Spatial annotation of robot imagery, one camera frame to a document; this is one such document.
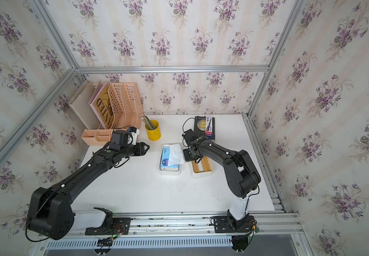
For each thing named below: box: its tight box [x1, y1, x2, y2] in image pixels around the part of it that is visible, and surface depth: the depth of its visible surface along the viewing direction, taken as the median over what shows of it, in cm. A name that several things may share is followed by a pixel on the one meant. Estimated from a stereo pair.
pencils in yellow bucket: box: [139, 113, 156, 130], surface depth 101 cm
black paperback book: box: [193, 115, 216, 141], surface depth 113 cm
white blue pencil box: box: [205, 116, 213, 139], surface depth 113 cm
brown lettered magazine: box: [94, 83, 115, 130], surface depth 100 cm
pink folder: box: [88, 80, 109, 130], surface depth 92 cm
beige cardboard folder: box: [68, 80, 101, 130], surface depth 92 cm
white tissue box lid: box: [189, 155, 214, 179], surface depth 91 cm
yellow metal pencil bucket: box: [145, 119, 162, 142], surface depth 104 cm
